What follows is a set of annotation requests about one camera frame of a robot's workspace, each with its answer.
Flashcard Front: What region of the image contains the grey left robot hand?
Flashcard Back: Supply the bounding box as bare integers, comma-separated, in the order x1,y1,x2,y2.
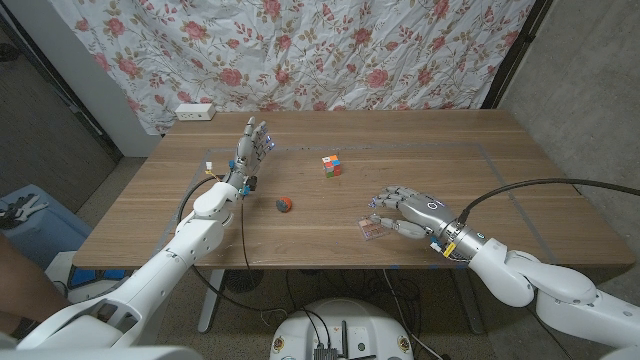
223,116,276,197

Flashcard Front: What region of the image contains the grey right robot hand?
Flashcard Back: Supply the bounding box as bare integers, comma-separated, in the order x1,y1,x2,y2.
368,185,486,262

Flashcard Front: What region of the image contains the clear eyeshadow palette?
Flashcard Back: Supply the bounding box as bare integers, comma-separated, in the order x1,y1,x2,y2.
355,213,392,242

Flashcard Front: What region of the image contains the multicoloured Rubik's cube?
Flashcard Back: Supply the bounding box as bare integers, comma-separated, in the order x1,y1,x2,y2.
321,154,343,179

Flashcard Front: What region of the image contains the white and black hand tool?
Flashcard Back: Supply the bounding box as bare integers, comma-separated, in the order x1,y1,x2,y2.
0,193,50,229

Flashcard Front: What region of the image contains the white power strip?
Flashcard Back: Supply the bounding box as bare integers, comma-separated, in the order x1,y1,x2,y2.
174,102,217,122

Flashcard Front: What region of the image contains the grey table leg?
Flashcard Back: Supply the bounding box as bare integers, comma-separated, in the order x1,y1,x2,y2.
452,267,485,335

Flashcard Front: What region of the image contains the floral backdrop cloth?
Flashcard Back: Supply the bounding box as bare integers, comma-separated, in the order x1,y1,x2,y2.
49,0,536,135

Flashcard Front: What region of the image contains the black round floor object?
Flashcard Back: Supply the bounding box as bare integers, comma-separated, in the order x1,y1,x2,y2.
223,269,265,294

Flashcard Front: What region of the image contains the white robot torso base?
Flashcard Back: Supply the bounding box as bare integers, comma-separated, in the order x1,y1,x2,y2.
269,298,415,360

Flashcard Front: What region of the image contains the white table leg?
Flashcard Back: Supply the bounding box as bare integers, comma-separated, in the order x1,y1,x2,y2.
197,269,226,335

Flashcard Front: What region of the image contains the black backdrop stand pole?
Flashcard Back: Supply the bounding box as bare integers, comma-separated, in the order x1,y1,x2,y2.
482,0,554,110

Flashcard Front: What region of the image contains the blue plastic bin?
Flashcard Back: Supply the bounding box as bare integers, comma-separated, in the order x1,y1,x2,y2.
0,183,94,274

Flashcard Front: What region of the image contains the white floor box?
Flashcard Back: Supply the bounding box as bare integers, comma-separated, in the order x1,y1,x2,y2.
43,249,126,306

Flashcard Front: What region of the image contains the person's bare leg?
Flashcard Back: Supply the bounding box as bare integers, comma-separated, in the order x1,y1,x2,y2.
0,234,71,329

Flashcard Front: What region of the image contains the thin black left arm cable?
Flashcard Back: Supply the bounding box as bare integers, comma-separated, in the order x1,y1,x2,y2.
239,198,264,321

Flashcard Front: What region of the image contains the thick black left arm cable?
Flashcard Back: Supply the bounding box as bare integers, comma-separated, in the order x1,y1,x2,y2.
177,173,291,321

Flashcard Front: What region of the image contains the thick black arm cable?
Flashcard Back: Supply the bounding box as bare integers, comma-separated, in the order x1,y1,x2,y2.
457,177,640,226
177,173,291,321

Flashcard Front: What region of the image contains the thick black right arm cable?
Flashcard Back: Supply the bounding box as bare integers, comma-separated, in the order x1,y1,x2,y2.
457,177,640,226

